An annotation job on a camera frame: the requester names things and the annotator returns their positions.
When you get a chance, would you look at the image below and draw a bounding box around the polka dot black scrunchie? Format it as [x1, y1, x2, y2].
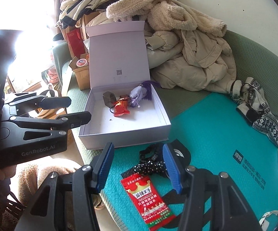
[132, 161, 168, 178]

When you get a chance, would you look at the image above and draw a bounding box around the small smoky plastic box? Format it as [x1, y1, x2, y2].
[102, 91, 117, 108]

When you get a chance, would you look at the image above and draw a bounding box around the striped clothes pile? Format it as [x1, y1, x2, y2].
[57, 0, 130, 28]

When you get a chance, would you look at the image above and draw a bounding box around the purple drawstring pouch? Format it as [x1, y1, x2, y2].
[129, 85, 147, 108]

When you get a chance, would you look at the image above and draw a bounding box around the small red candy packet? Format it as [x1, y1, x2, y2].
[113, 99, 130, 117]

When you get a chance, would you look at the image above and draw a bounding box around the beige puffer jacket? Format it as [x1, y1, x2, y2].
[145, 29, 237, 93]

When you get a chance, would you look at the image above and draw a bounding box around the white open gift box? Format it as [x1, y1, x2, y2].
[78, 21, 171, 150]

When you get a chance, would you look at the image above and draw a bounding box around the black white knit scarf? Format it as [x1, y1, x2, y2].
[227, 77, 278, 147]

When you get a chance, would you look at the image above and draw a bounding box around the cream fleece garment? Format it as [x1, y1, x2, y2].
[106, 0, 227, 37]

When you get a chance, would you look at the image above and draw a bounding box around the red paper box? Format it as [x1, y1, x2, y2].
[65, 27, 86, 58]

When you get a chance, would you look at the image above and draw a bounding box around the small brown cardboard box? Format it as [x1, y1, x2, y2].
[69, 53, 90, 90]

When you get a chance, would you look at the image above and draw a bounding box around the teal bubble mailer mat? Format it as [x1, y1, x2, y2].
[101, 93, 278, 230]

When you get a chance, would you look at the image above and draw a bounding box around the large red snack packet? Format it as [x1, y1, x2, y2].
[121, 173, 176, 230]

